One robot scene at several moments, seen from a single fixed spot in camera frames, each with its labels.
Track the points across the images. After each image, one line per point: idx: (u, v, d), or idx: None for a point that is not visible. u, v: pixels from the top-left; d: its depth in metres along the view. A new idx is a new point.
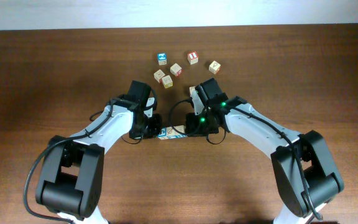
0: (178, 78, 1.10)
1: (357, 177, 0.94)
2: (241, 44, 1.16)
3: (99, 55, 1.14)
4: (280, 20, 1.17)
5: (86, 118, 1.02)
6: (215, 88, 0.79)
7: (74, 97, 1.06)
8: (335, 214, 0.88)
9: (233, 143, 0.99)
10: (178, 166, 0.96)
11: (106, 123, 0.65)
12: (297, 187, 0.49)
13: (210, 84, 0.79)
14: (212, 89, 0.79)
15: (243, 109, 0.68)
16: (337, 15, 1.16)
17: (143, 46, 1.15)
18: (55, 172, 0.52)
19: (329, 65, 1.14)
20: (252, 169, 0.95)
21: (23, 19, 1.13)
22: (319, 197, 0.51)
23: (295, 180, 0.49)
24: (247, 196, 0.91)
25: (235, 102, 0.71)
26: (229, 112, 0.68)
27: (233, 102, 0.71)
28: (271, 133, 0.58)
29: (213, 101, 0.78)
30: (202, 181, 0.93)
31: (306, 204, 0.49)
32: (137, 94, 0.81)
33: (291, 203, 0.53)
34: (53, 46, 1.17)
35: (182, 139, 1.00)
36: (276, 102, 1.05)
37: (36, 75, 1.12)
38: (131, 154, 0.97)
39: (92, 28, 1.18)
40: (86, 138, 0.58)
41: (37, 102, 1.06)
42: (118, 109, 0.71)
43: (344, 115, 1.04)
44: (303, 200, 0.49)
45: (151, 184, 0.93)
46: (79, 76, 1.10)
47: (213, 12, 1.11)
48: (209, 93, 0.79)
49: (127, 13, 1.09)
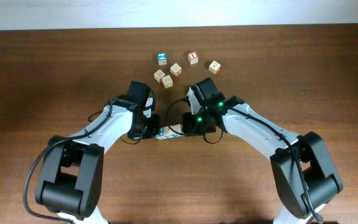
0: (178, 78, 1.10)
1: (357, 177, 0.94)
2: (241, 44, 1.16)
3: (99, 55, 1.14)
4: (279, 20, 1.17)
5: (86, 118, 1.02)
6: (211, 87, 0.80)
7: (74, 97, 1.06)
8: (335, 214, 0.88)
9: (233, 143, 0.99)
10: (178, 165, 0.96)
11: (105, 122, 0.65)
12: (297, 189, 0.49)
13: (206, 83, 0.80)
14: (207, 89, 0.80)
15: (241, 109, 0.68)
16: (337, 15, 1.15)
17: (143, 46, 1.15)
18: (56, 171, 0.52)
19: (329, 65, 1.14)
20: (252, 169, 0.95)
21: (23, 18, 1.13)
22: (319, 198, 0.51)
23: (295, 182, 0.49)
24: (247, 196, 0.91)
25: (232, 101, 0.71)
26: (227, 113, 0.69)
27: (230, 102, 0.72)
28: (270, 134, 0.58)
29: (209, 100, 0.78)
30: (202, 181, 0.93)
31: (306, 206, 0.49)
32: (136, 95, 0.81)
33: (290, 205, 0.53)
34: (53, 46, 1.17)
35: (181, 139, 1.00)
36: (276, 102, 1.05)
37: (36, 75, 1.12)
38: (130, 154, 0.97)
39: (92, 27, 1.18)
40: (86, 138, 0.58)
41: (37, 102, 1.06)
42: (117, 109, 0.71)
43: (344, 115, 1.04)
44: (303, 202, 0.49)
45: (151, 184, 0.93)
46: (79, 76, 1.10)
47: (212, 12, 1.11)
48: (205, 92, 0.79)
49: (127, 13, 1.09)
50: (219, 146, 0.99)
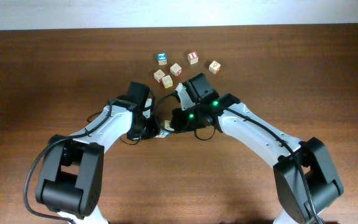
0: (178, 79, 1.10)
1: (357, 177, 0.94)
2: (241, 44, 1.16)
3: (99, 55, 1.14)
4: (279, 20, 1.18)
5: (86, 117, 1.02)
6: (204, 84, 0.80)
7: (73, 96, 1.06)
8: (335, 213, 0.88)
9: (234, 143, 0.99)
10: (178, 165, 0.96)
11: (105, 122, 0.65)
12: (300, 196, 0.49)
13: (199, 80, 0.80)
14: (201, 86, 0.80)
15: (238, 111, 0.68)
16: (336, 15, 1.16)
17: (143, 46, 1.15)
18: (56, 170, 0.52)
19: (328, 65, 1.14)
20: (252, 169, 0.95)
21: (24, 18, 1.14)
22: (321, 205, 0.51)
23: (298, 190, 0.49)
24: (247, 196, 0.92)
25: (226, 101, 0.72)
26: (222, 114, 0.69)
27: (224, 101, 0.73)
28: (270, 139, 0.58)
29: (202, 98, 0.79)
30: (202, 181, 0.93)
31: (308, 213, 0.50)
32: (135, 95, 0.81)
33: (292, 211, 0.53)
34: (52, 45, 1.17)
35: (181, 139, 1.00)
36: (275, 102, 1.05)
37: (37, 74, 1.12)
38: (130, 154, 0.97)
39: (92, 27, 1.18)
40: (87, 137, 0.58)
41: (38, 102, 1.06)
42: (117, 109, 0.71)
43: (344, 115, 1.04)
44: (306, 209, 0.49)
45: (151, 184, 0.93)
46: (79, 76, 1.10)
47: (212, 12, 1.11)
48: (198, 89, 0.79)
49: (127, 12, 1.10)
50: (218, 146, 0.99)
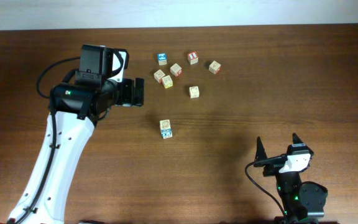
0: (145, 66, 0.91)
1: None
2: (217, 29, 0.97)
3: (48, 42, 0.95)
4: (301, 19, 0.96)
5: (36, 120, 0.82)
6: (302, 163, 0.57)
7: (23, 95, 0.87)
8: (347, 218, 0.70)
9: (217, 143, 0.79)
10: (148, 175, 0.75)
11: (47, 147, 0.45)
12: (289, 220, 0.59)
13: (301, 151, 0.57)
14: (297, 164, 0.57)
15: (288, 177, 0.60)
16: None
17: (100, 28, 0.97)
18: (35, 188, 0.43)
19: (324, 46, 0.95)
20: (252, 196, 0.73)
21: None
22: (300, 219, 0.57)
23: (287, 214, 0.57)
24: (238, 206, 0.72)
25: (309, 181, 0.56)
26: (307, 188, 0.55)
27: (318, 195, 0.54)
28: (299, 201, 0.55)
29: (278, 158, 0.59)
30: (186, 210, 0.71)
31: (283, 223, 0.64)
32: (92, 68, 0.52)
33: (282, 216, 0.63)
34: None
35: (153, 139, 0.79)
36: (264, 96, 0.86)
37: None
38: (97, 172, 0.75)
39: (69, 28, 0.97)
40: (58, 152, 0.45)
41: None
42: (62, 114, 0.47)
43: None
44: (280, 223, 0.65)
45: (119, 214, 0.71)
46: (29, 70, 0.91)
47: (217, 11, 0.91)
48: (296, 162, 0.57)
49: (110, 12, 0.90)
50: (211, 164, 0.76)
